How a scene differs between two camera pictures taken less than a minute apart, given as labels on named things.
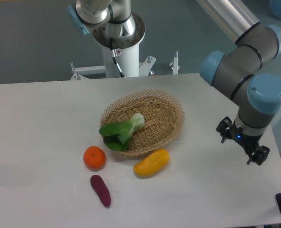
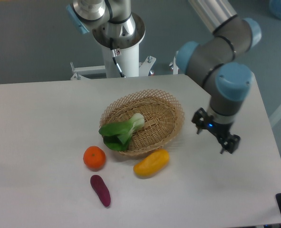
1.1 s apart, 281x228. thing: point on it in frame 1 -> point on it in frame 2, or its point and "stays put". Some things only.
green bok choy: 117,136 stays put
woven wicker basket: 163,116 stays put
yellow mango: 155,160 stays put
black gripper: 258,156 -> 221,129
